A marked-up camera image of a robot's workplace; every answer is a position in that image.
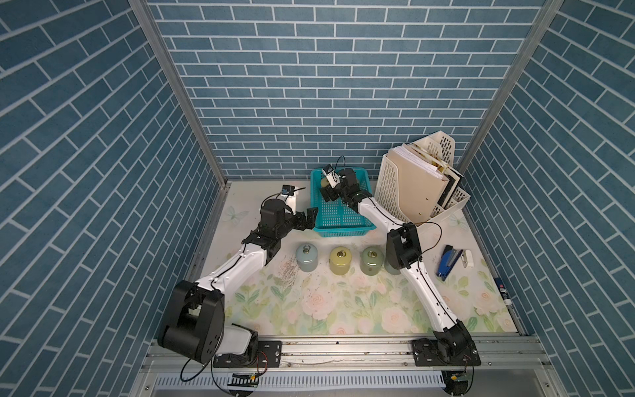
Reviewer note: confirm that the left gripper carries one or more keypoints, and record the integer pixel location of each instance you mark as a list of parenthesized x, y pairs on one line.
[(309, 220)]

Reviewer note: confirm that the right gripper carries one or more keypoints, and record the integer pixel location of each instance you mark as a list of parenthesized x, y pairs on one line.
[(330, 194)]

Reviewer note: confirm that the blue-grey canister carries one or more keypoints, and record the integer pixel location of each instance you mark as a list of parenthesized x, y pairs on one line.
[(307, 257), (392, 268)]

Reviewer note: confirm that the green canister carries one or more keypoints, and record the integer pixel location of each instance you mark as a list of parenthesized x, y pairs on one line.
[(372, 261)]

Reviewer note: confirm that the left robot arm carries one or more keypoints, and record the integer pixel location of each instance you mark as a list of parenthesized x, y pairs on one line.
[(193, 324)]

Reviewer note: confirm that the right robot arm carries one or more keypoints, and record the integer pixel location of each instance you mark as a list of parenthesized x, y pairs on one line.
[(404, 253)]

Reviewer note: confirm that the teal plastic basket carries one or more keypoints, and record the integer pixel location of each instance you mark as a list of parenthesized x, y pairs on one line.
[(334, 218)]

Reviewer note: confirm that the white perforated file holder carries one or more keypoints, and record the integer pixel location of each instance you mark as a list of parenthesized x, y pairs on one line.
[(386, 191)]

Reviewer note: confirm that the beige folder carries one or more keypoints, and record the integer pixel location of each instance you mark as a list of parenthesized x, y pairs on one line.
[(420, 184)]

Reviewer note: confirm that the stack of papers and booklets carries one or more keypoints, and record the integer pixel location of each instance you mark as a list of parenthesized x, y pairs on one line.
[(432, 152)]

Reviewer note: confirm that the blue stapler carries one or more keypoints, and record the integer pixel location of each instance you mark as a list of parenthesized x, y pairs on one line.
[(448, 260)]

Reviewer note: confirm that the small white box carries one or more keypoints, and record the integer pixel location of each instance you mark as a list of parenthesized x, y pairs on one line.
[(468, 260)]

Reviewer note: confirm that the marker pen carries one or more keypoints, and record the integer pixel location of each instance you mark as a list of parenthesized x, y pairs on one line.
[(504, 293)]

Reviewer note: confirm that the right circuit board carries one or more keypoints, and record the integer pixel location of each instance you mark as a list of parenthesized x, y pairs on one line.
[(458, 380)]

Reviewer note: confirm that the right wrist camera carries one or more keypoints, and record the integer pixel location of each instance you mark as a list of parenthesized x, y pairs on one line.
[(329, 173)]

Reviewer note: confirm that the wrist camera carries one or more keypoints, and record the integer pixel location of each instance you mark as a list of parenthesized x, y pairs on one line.
[(289, 197), (329, 173)]

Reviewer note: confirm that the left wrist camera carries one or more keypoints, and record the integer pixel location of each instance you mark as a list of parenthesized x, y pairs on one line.
[(289, 197)]

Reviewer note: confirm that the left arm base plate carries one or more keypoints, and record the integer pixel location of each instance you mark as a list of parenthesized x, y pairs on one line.
[(242, 348)]

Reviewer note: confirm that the right corner aluminium post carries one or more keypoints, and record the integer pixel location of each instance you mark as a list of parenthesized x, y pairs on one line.
[(538, 30)]

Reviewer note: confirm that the corner aluminium post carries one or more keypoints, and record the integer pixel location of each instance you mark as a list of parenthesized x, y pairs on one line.
[(150, 29), (538, 30)]

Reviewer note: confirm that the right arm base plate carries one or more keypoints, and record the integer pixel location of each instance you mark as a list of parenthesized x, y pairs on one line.
[(453, 347)]

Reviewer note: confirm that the white slotted cable duct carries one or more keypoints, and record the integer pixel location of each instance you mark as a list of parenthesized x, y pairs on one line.
[(301, 381)]

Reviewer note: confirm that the left corner aluminium post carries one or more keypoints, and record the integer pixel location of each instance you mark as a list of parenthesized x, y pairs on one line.
[(150, 29)]

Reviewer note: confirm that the aluminium front rail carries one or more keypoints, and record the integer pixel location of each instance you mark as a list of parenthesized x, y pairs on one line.
[(498, 351)]

